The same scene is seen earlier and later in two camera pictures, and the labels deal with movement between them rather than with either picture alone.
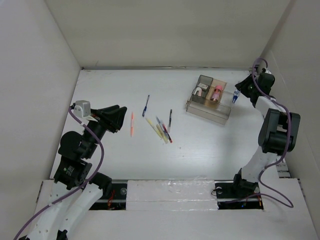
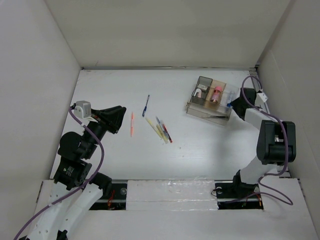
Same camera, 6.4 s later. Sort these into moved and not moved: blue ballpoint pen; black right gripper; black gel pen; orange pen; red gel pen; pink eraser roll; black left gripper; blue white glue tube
Moved: black right gripper; black gel pen; blue white glue tube
Not moved: blue ballpoint pen; orange pen; black left gripper; pink eraser roll; red gel pen
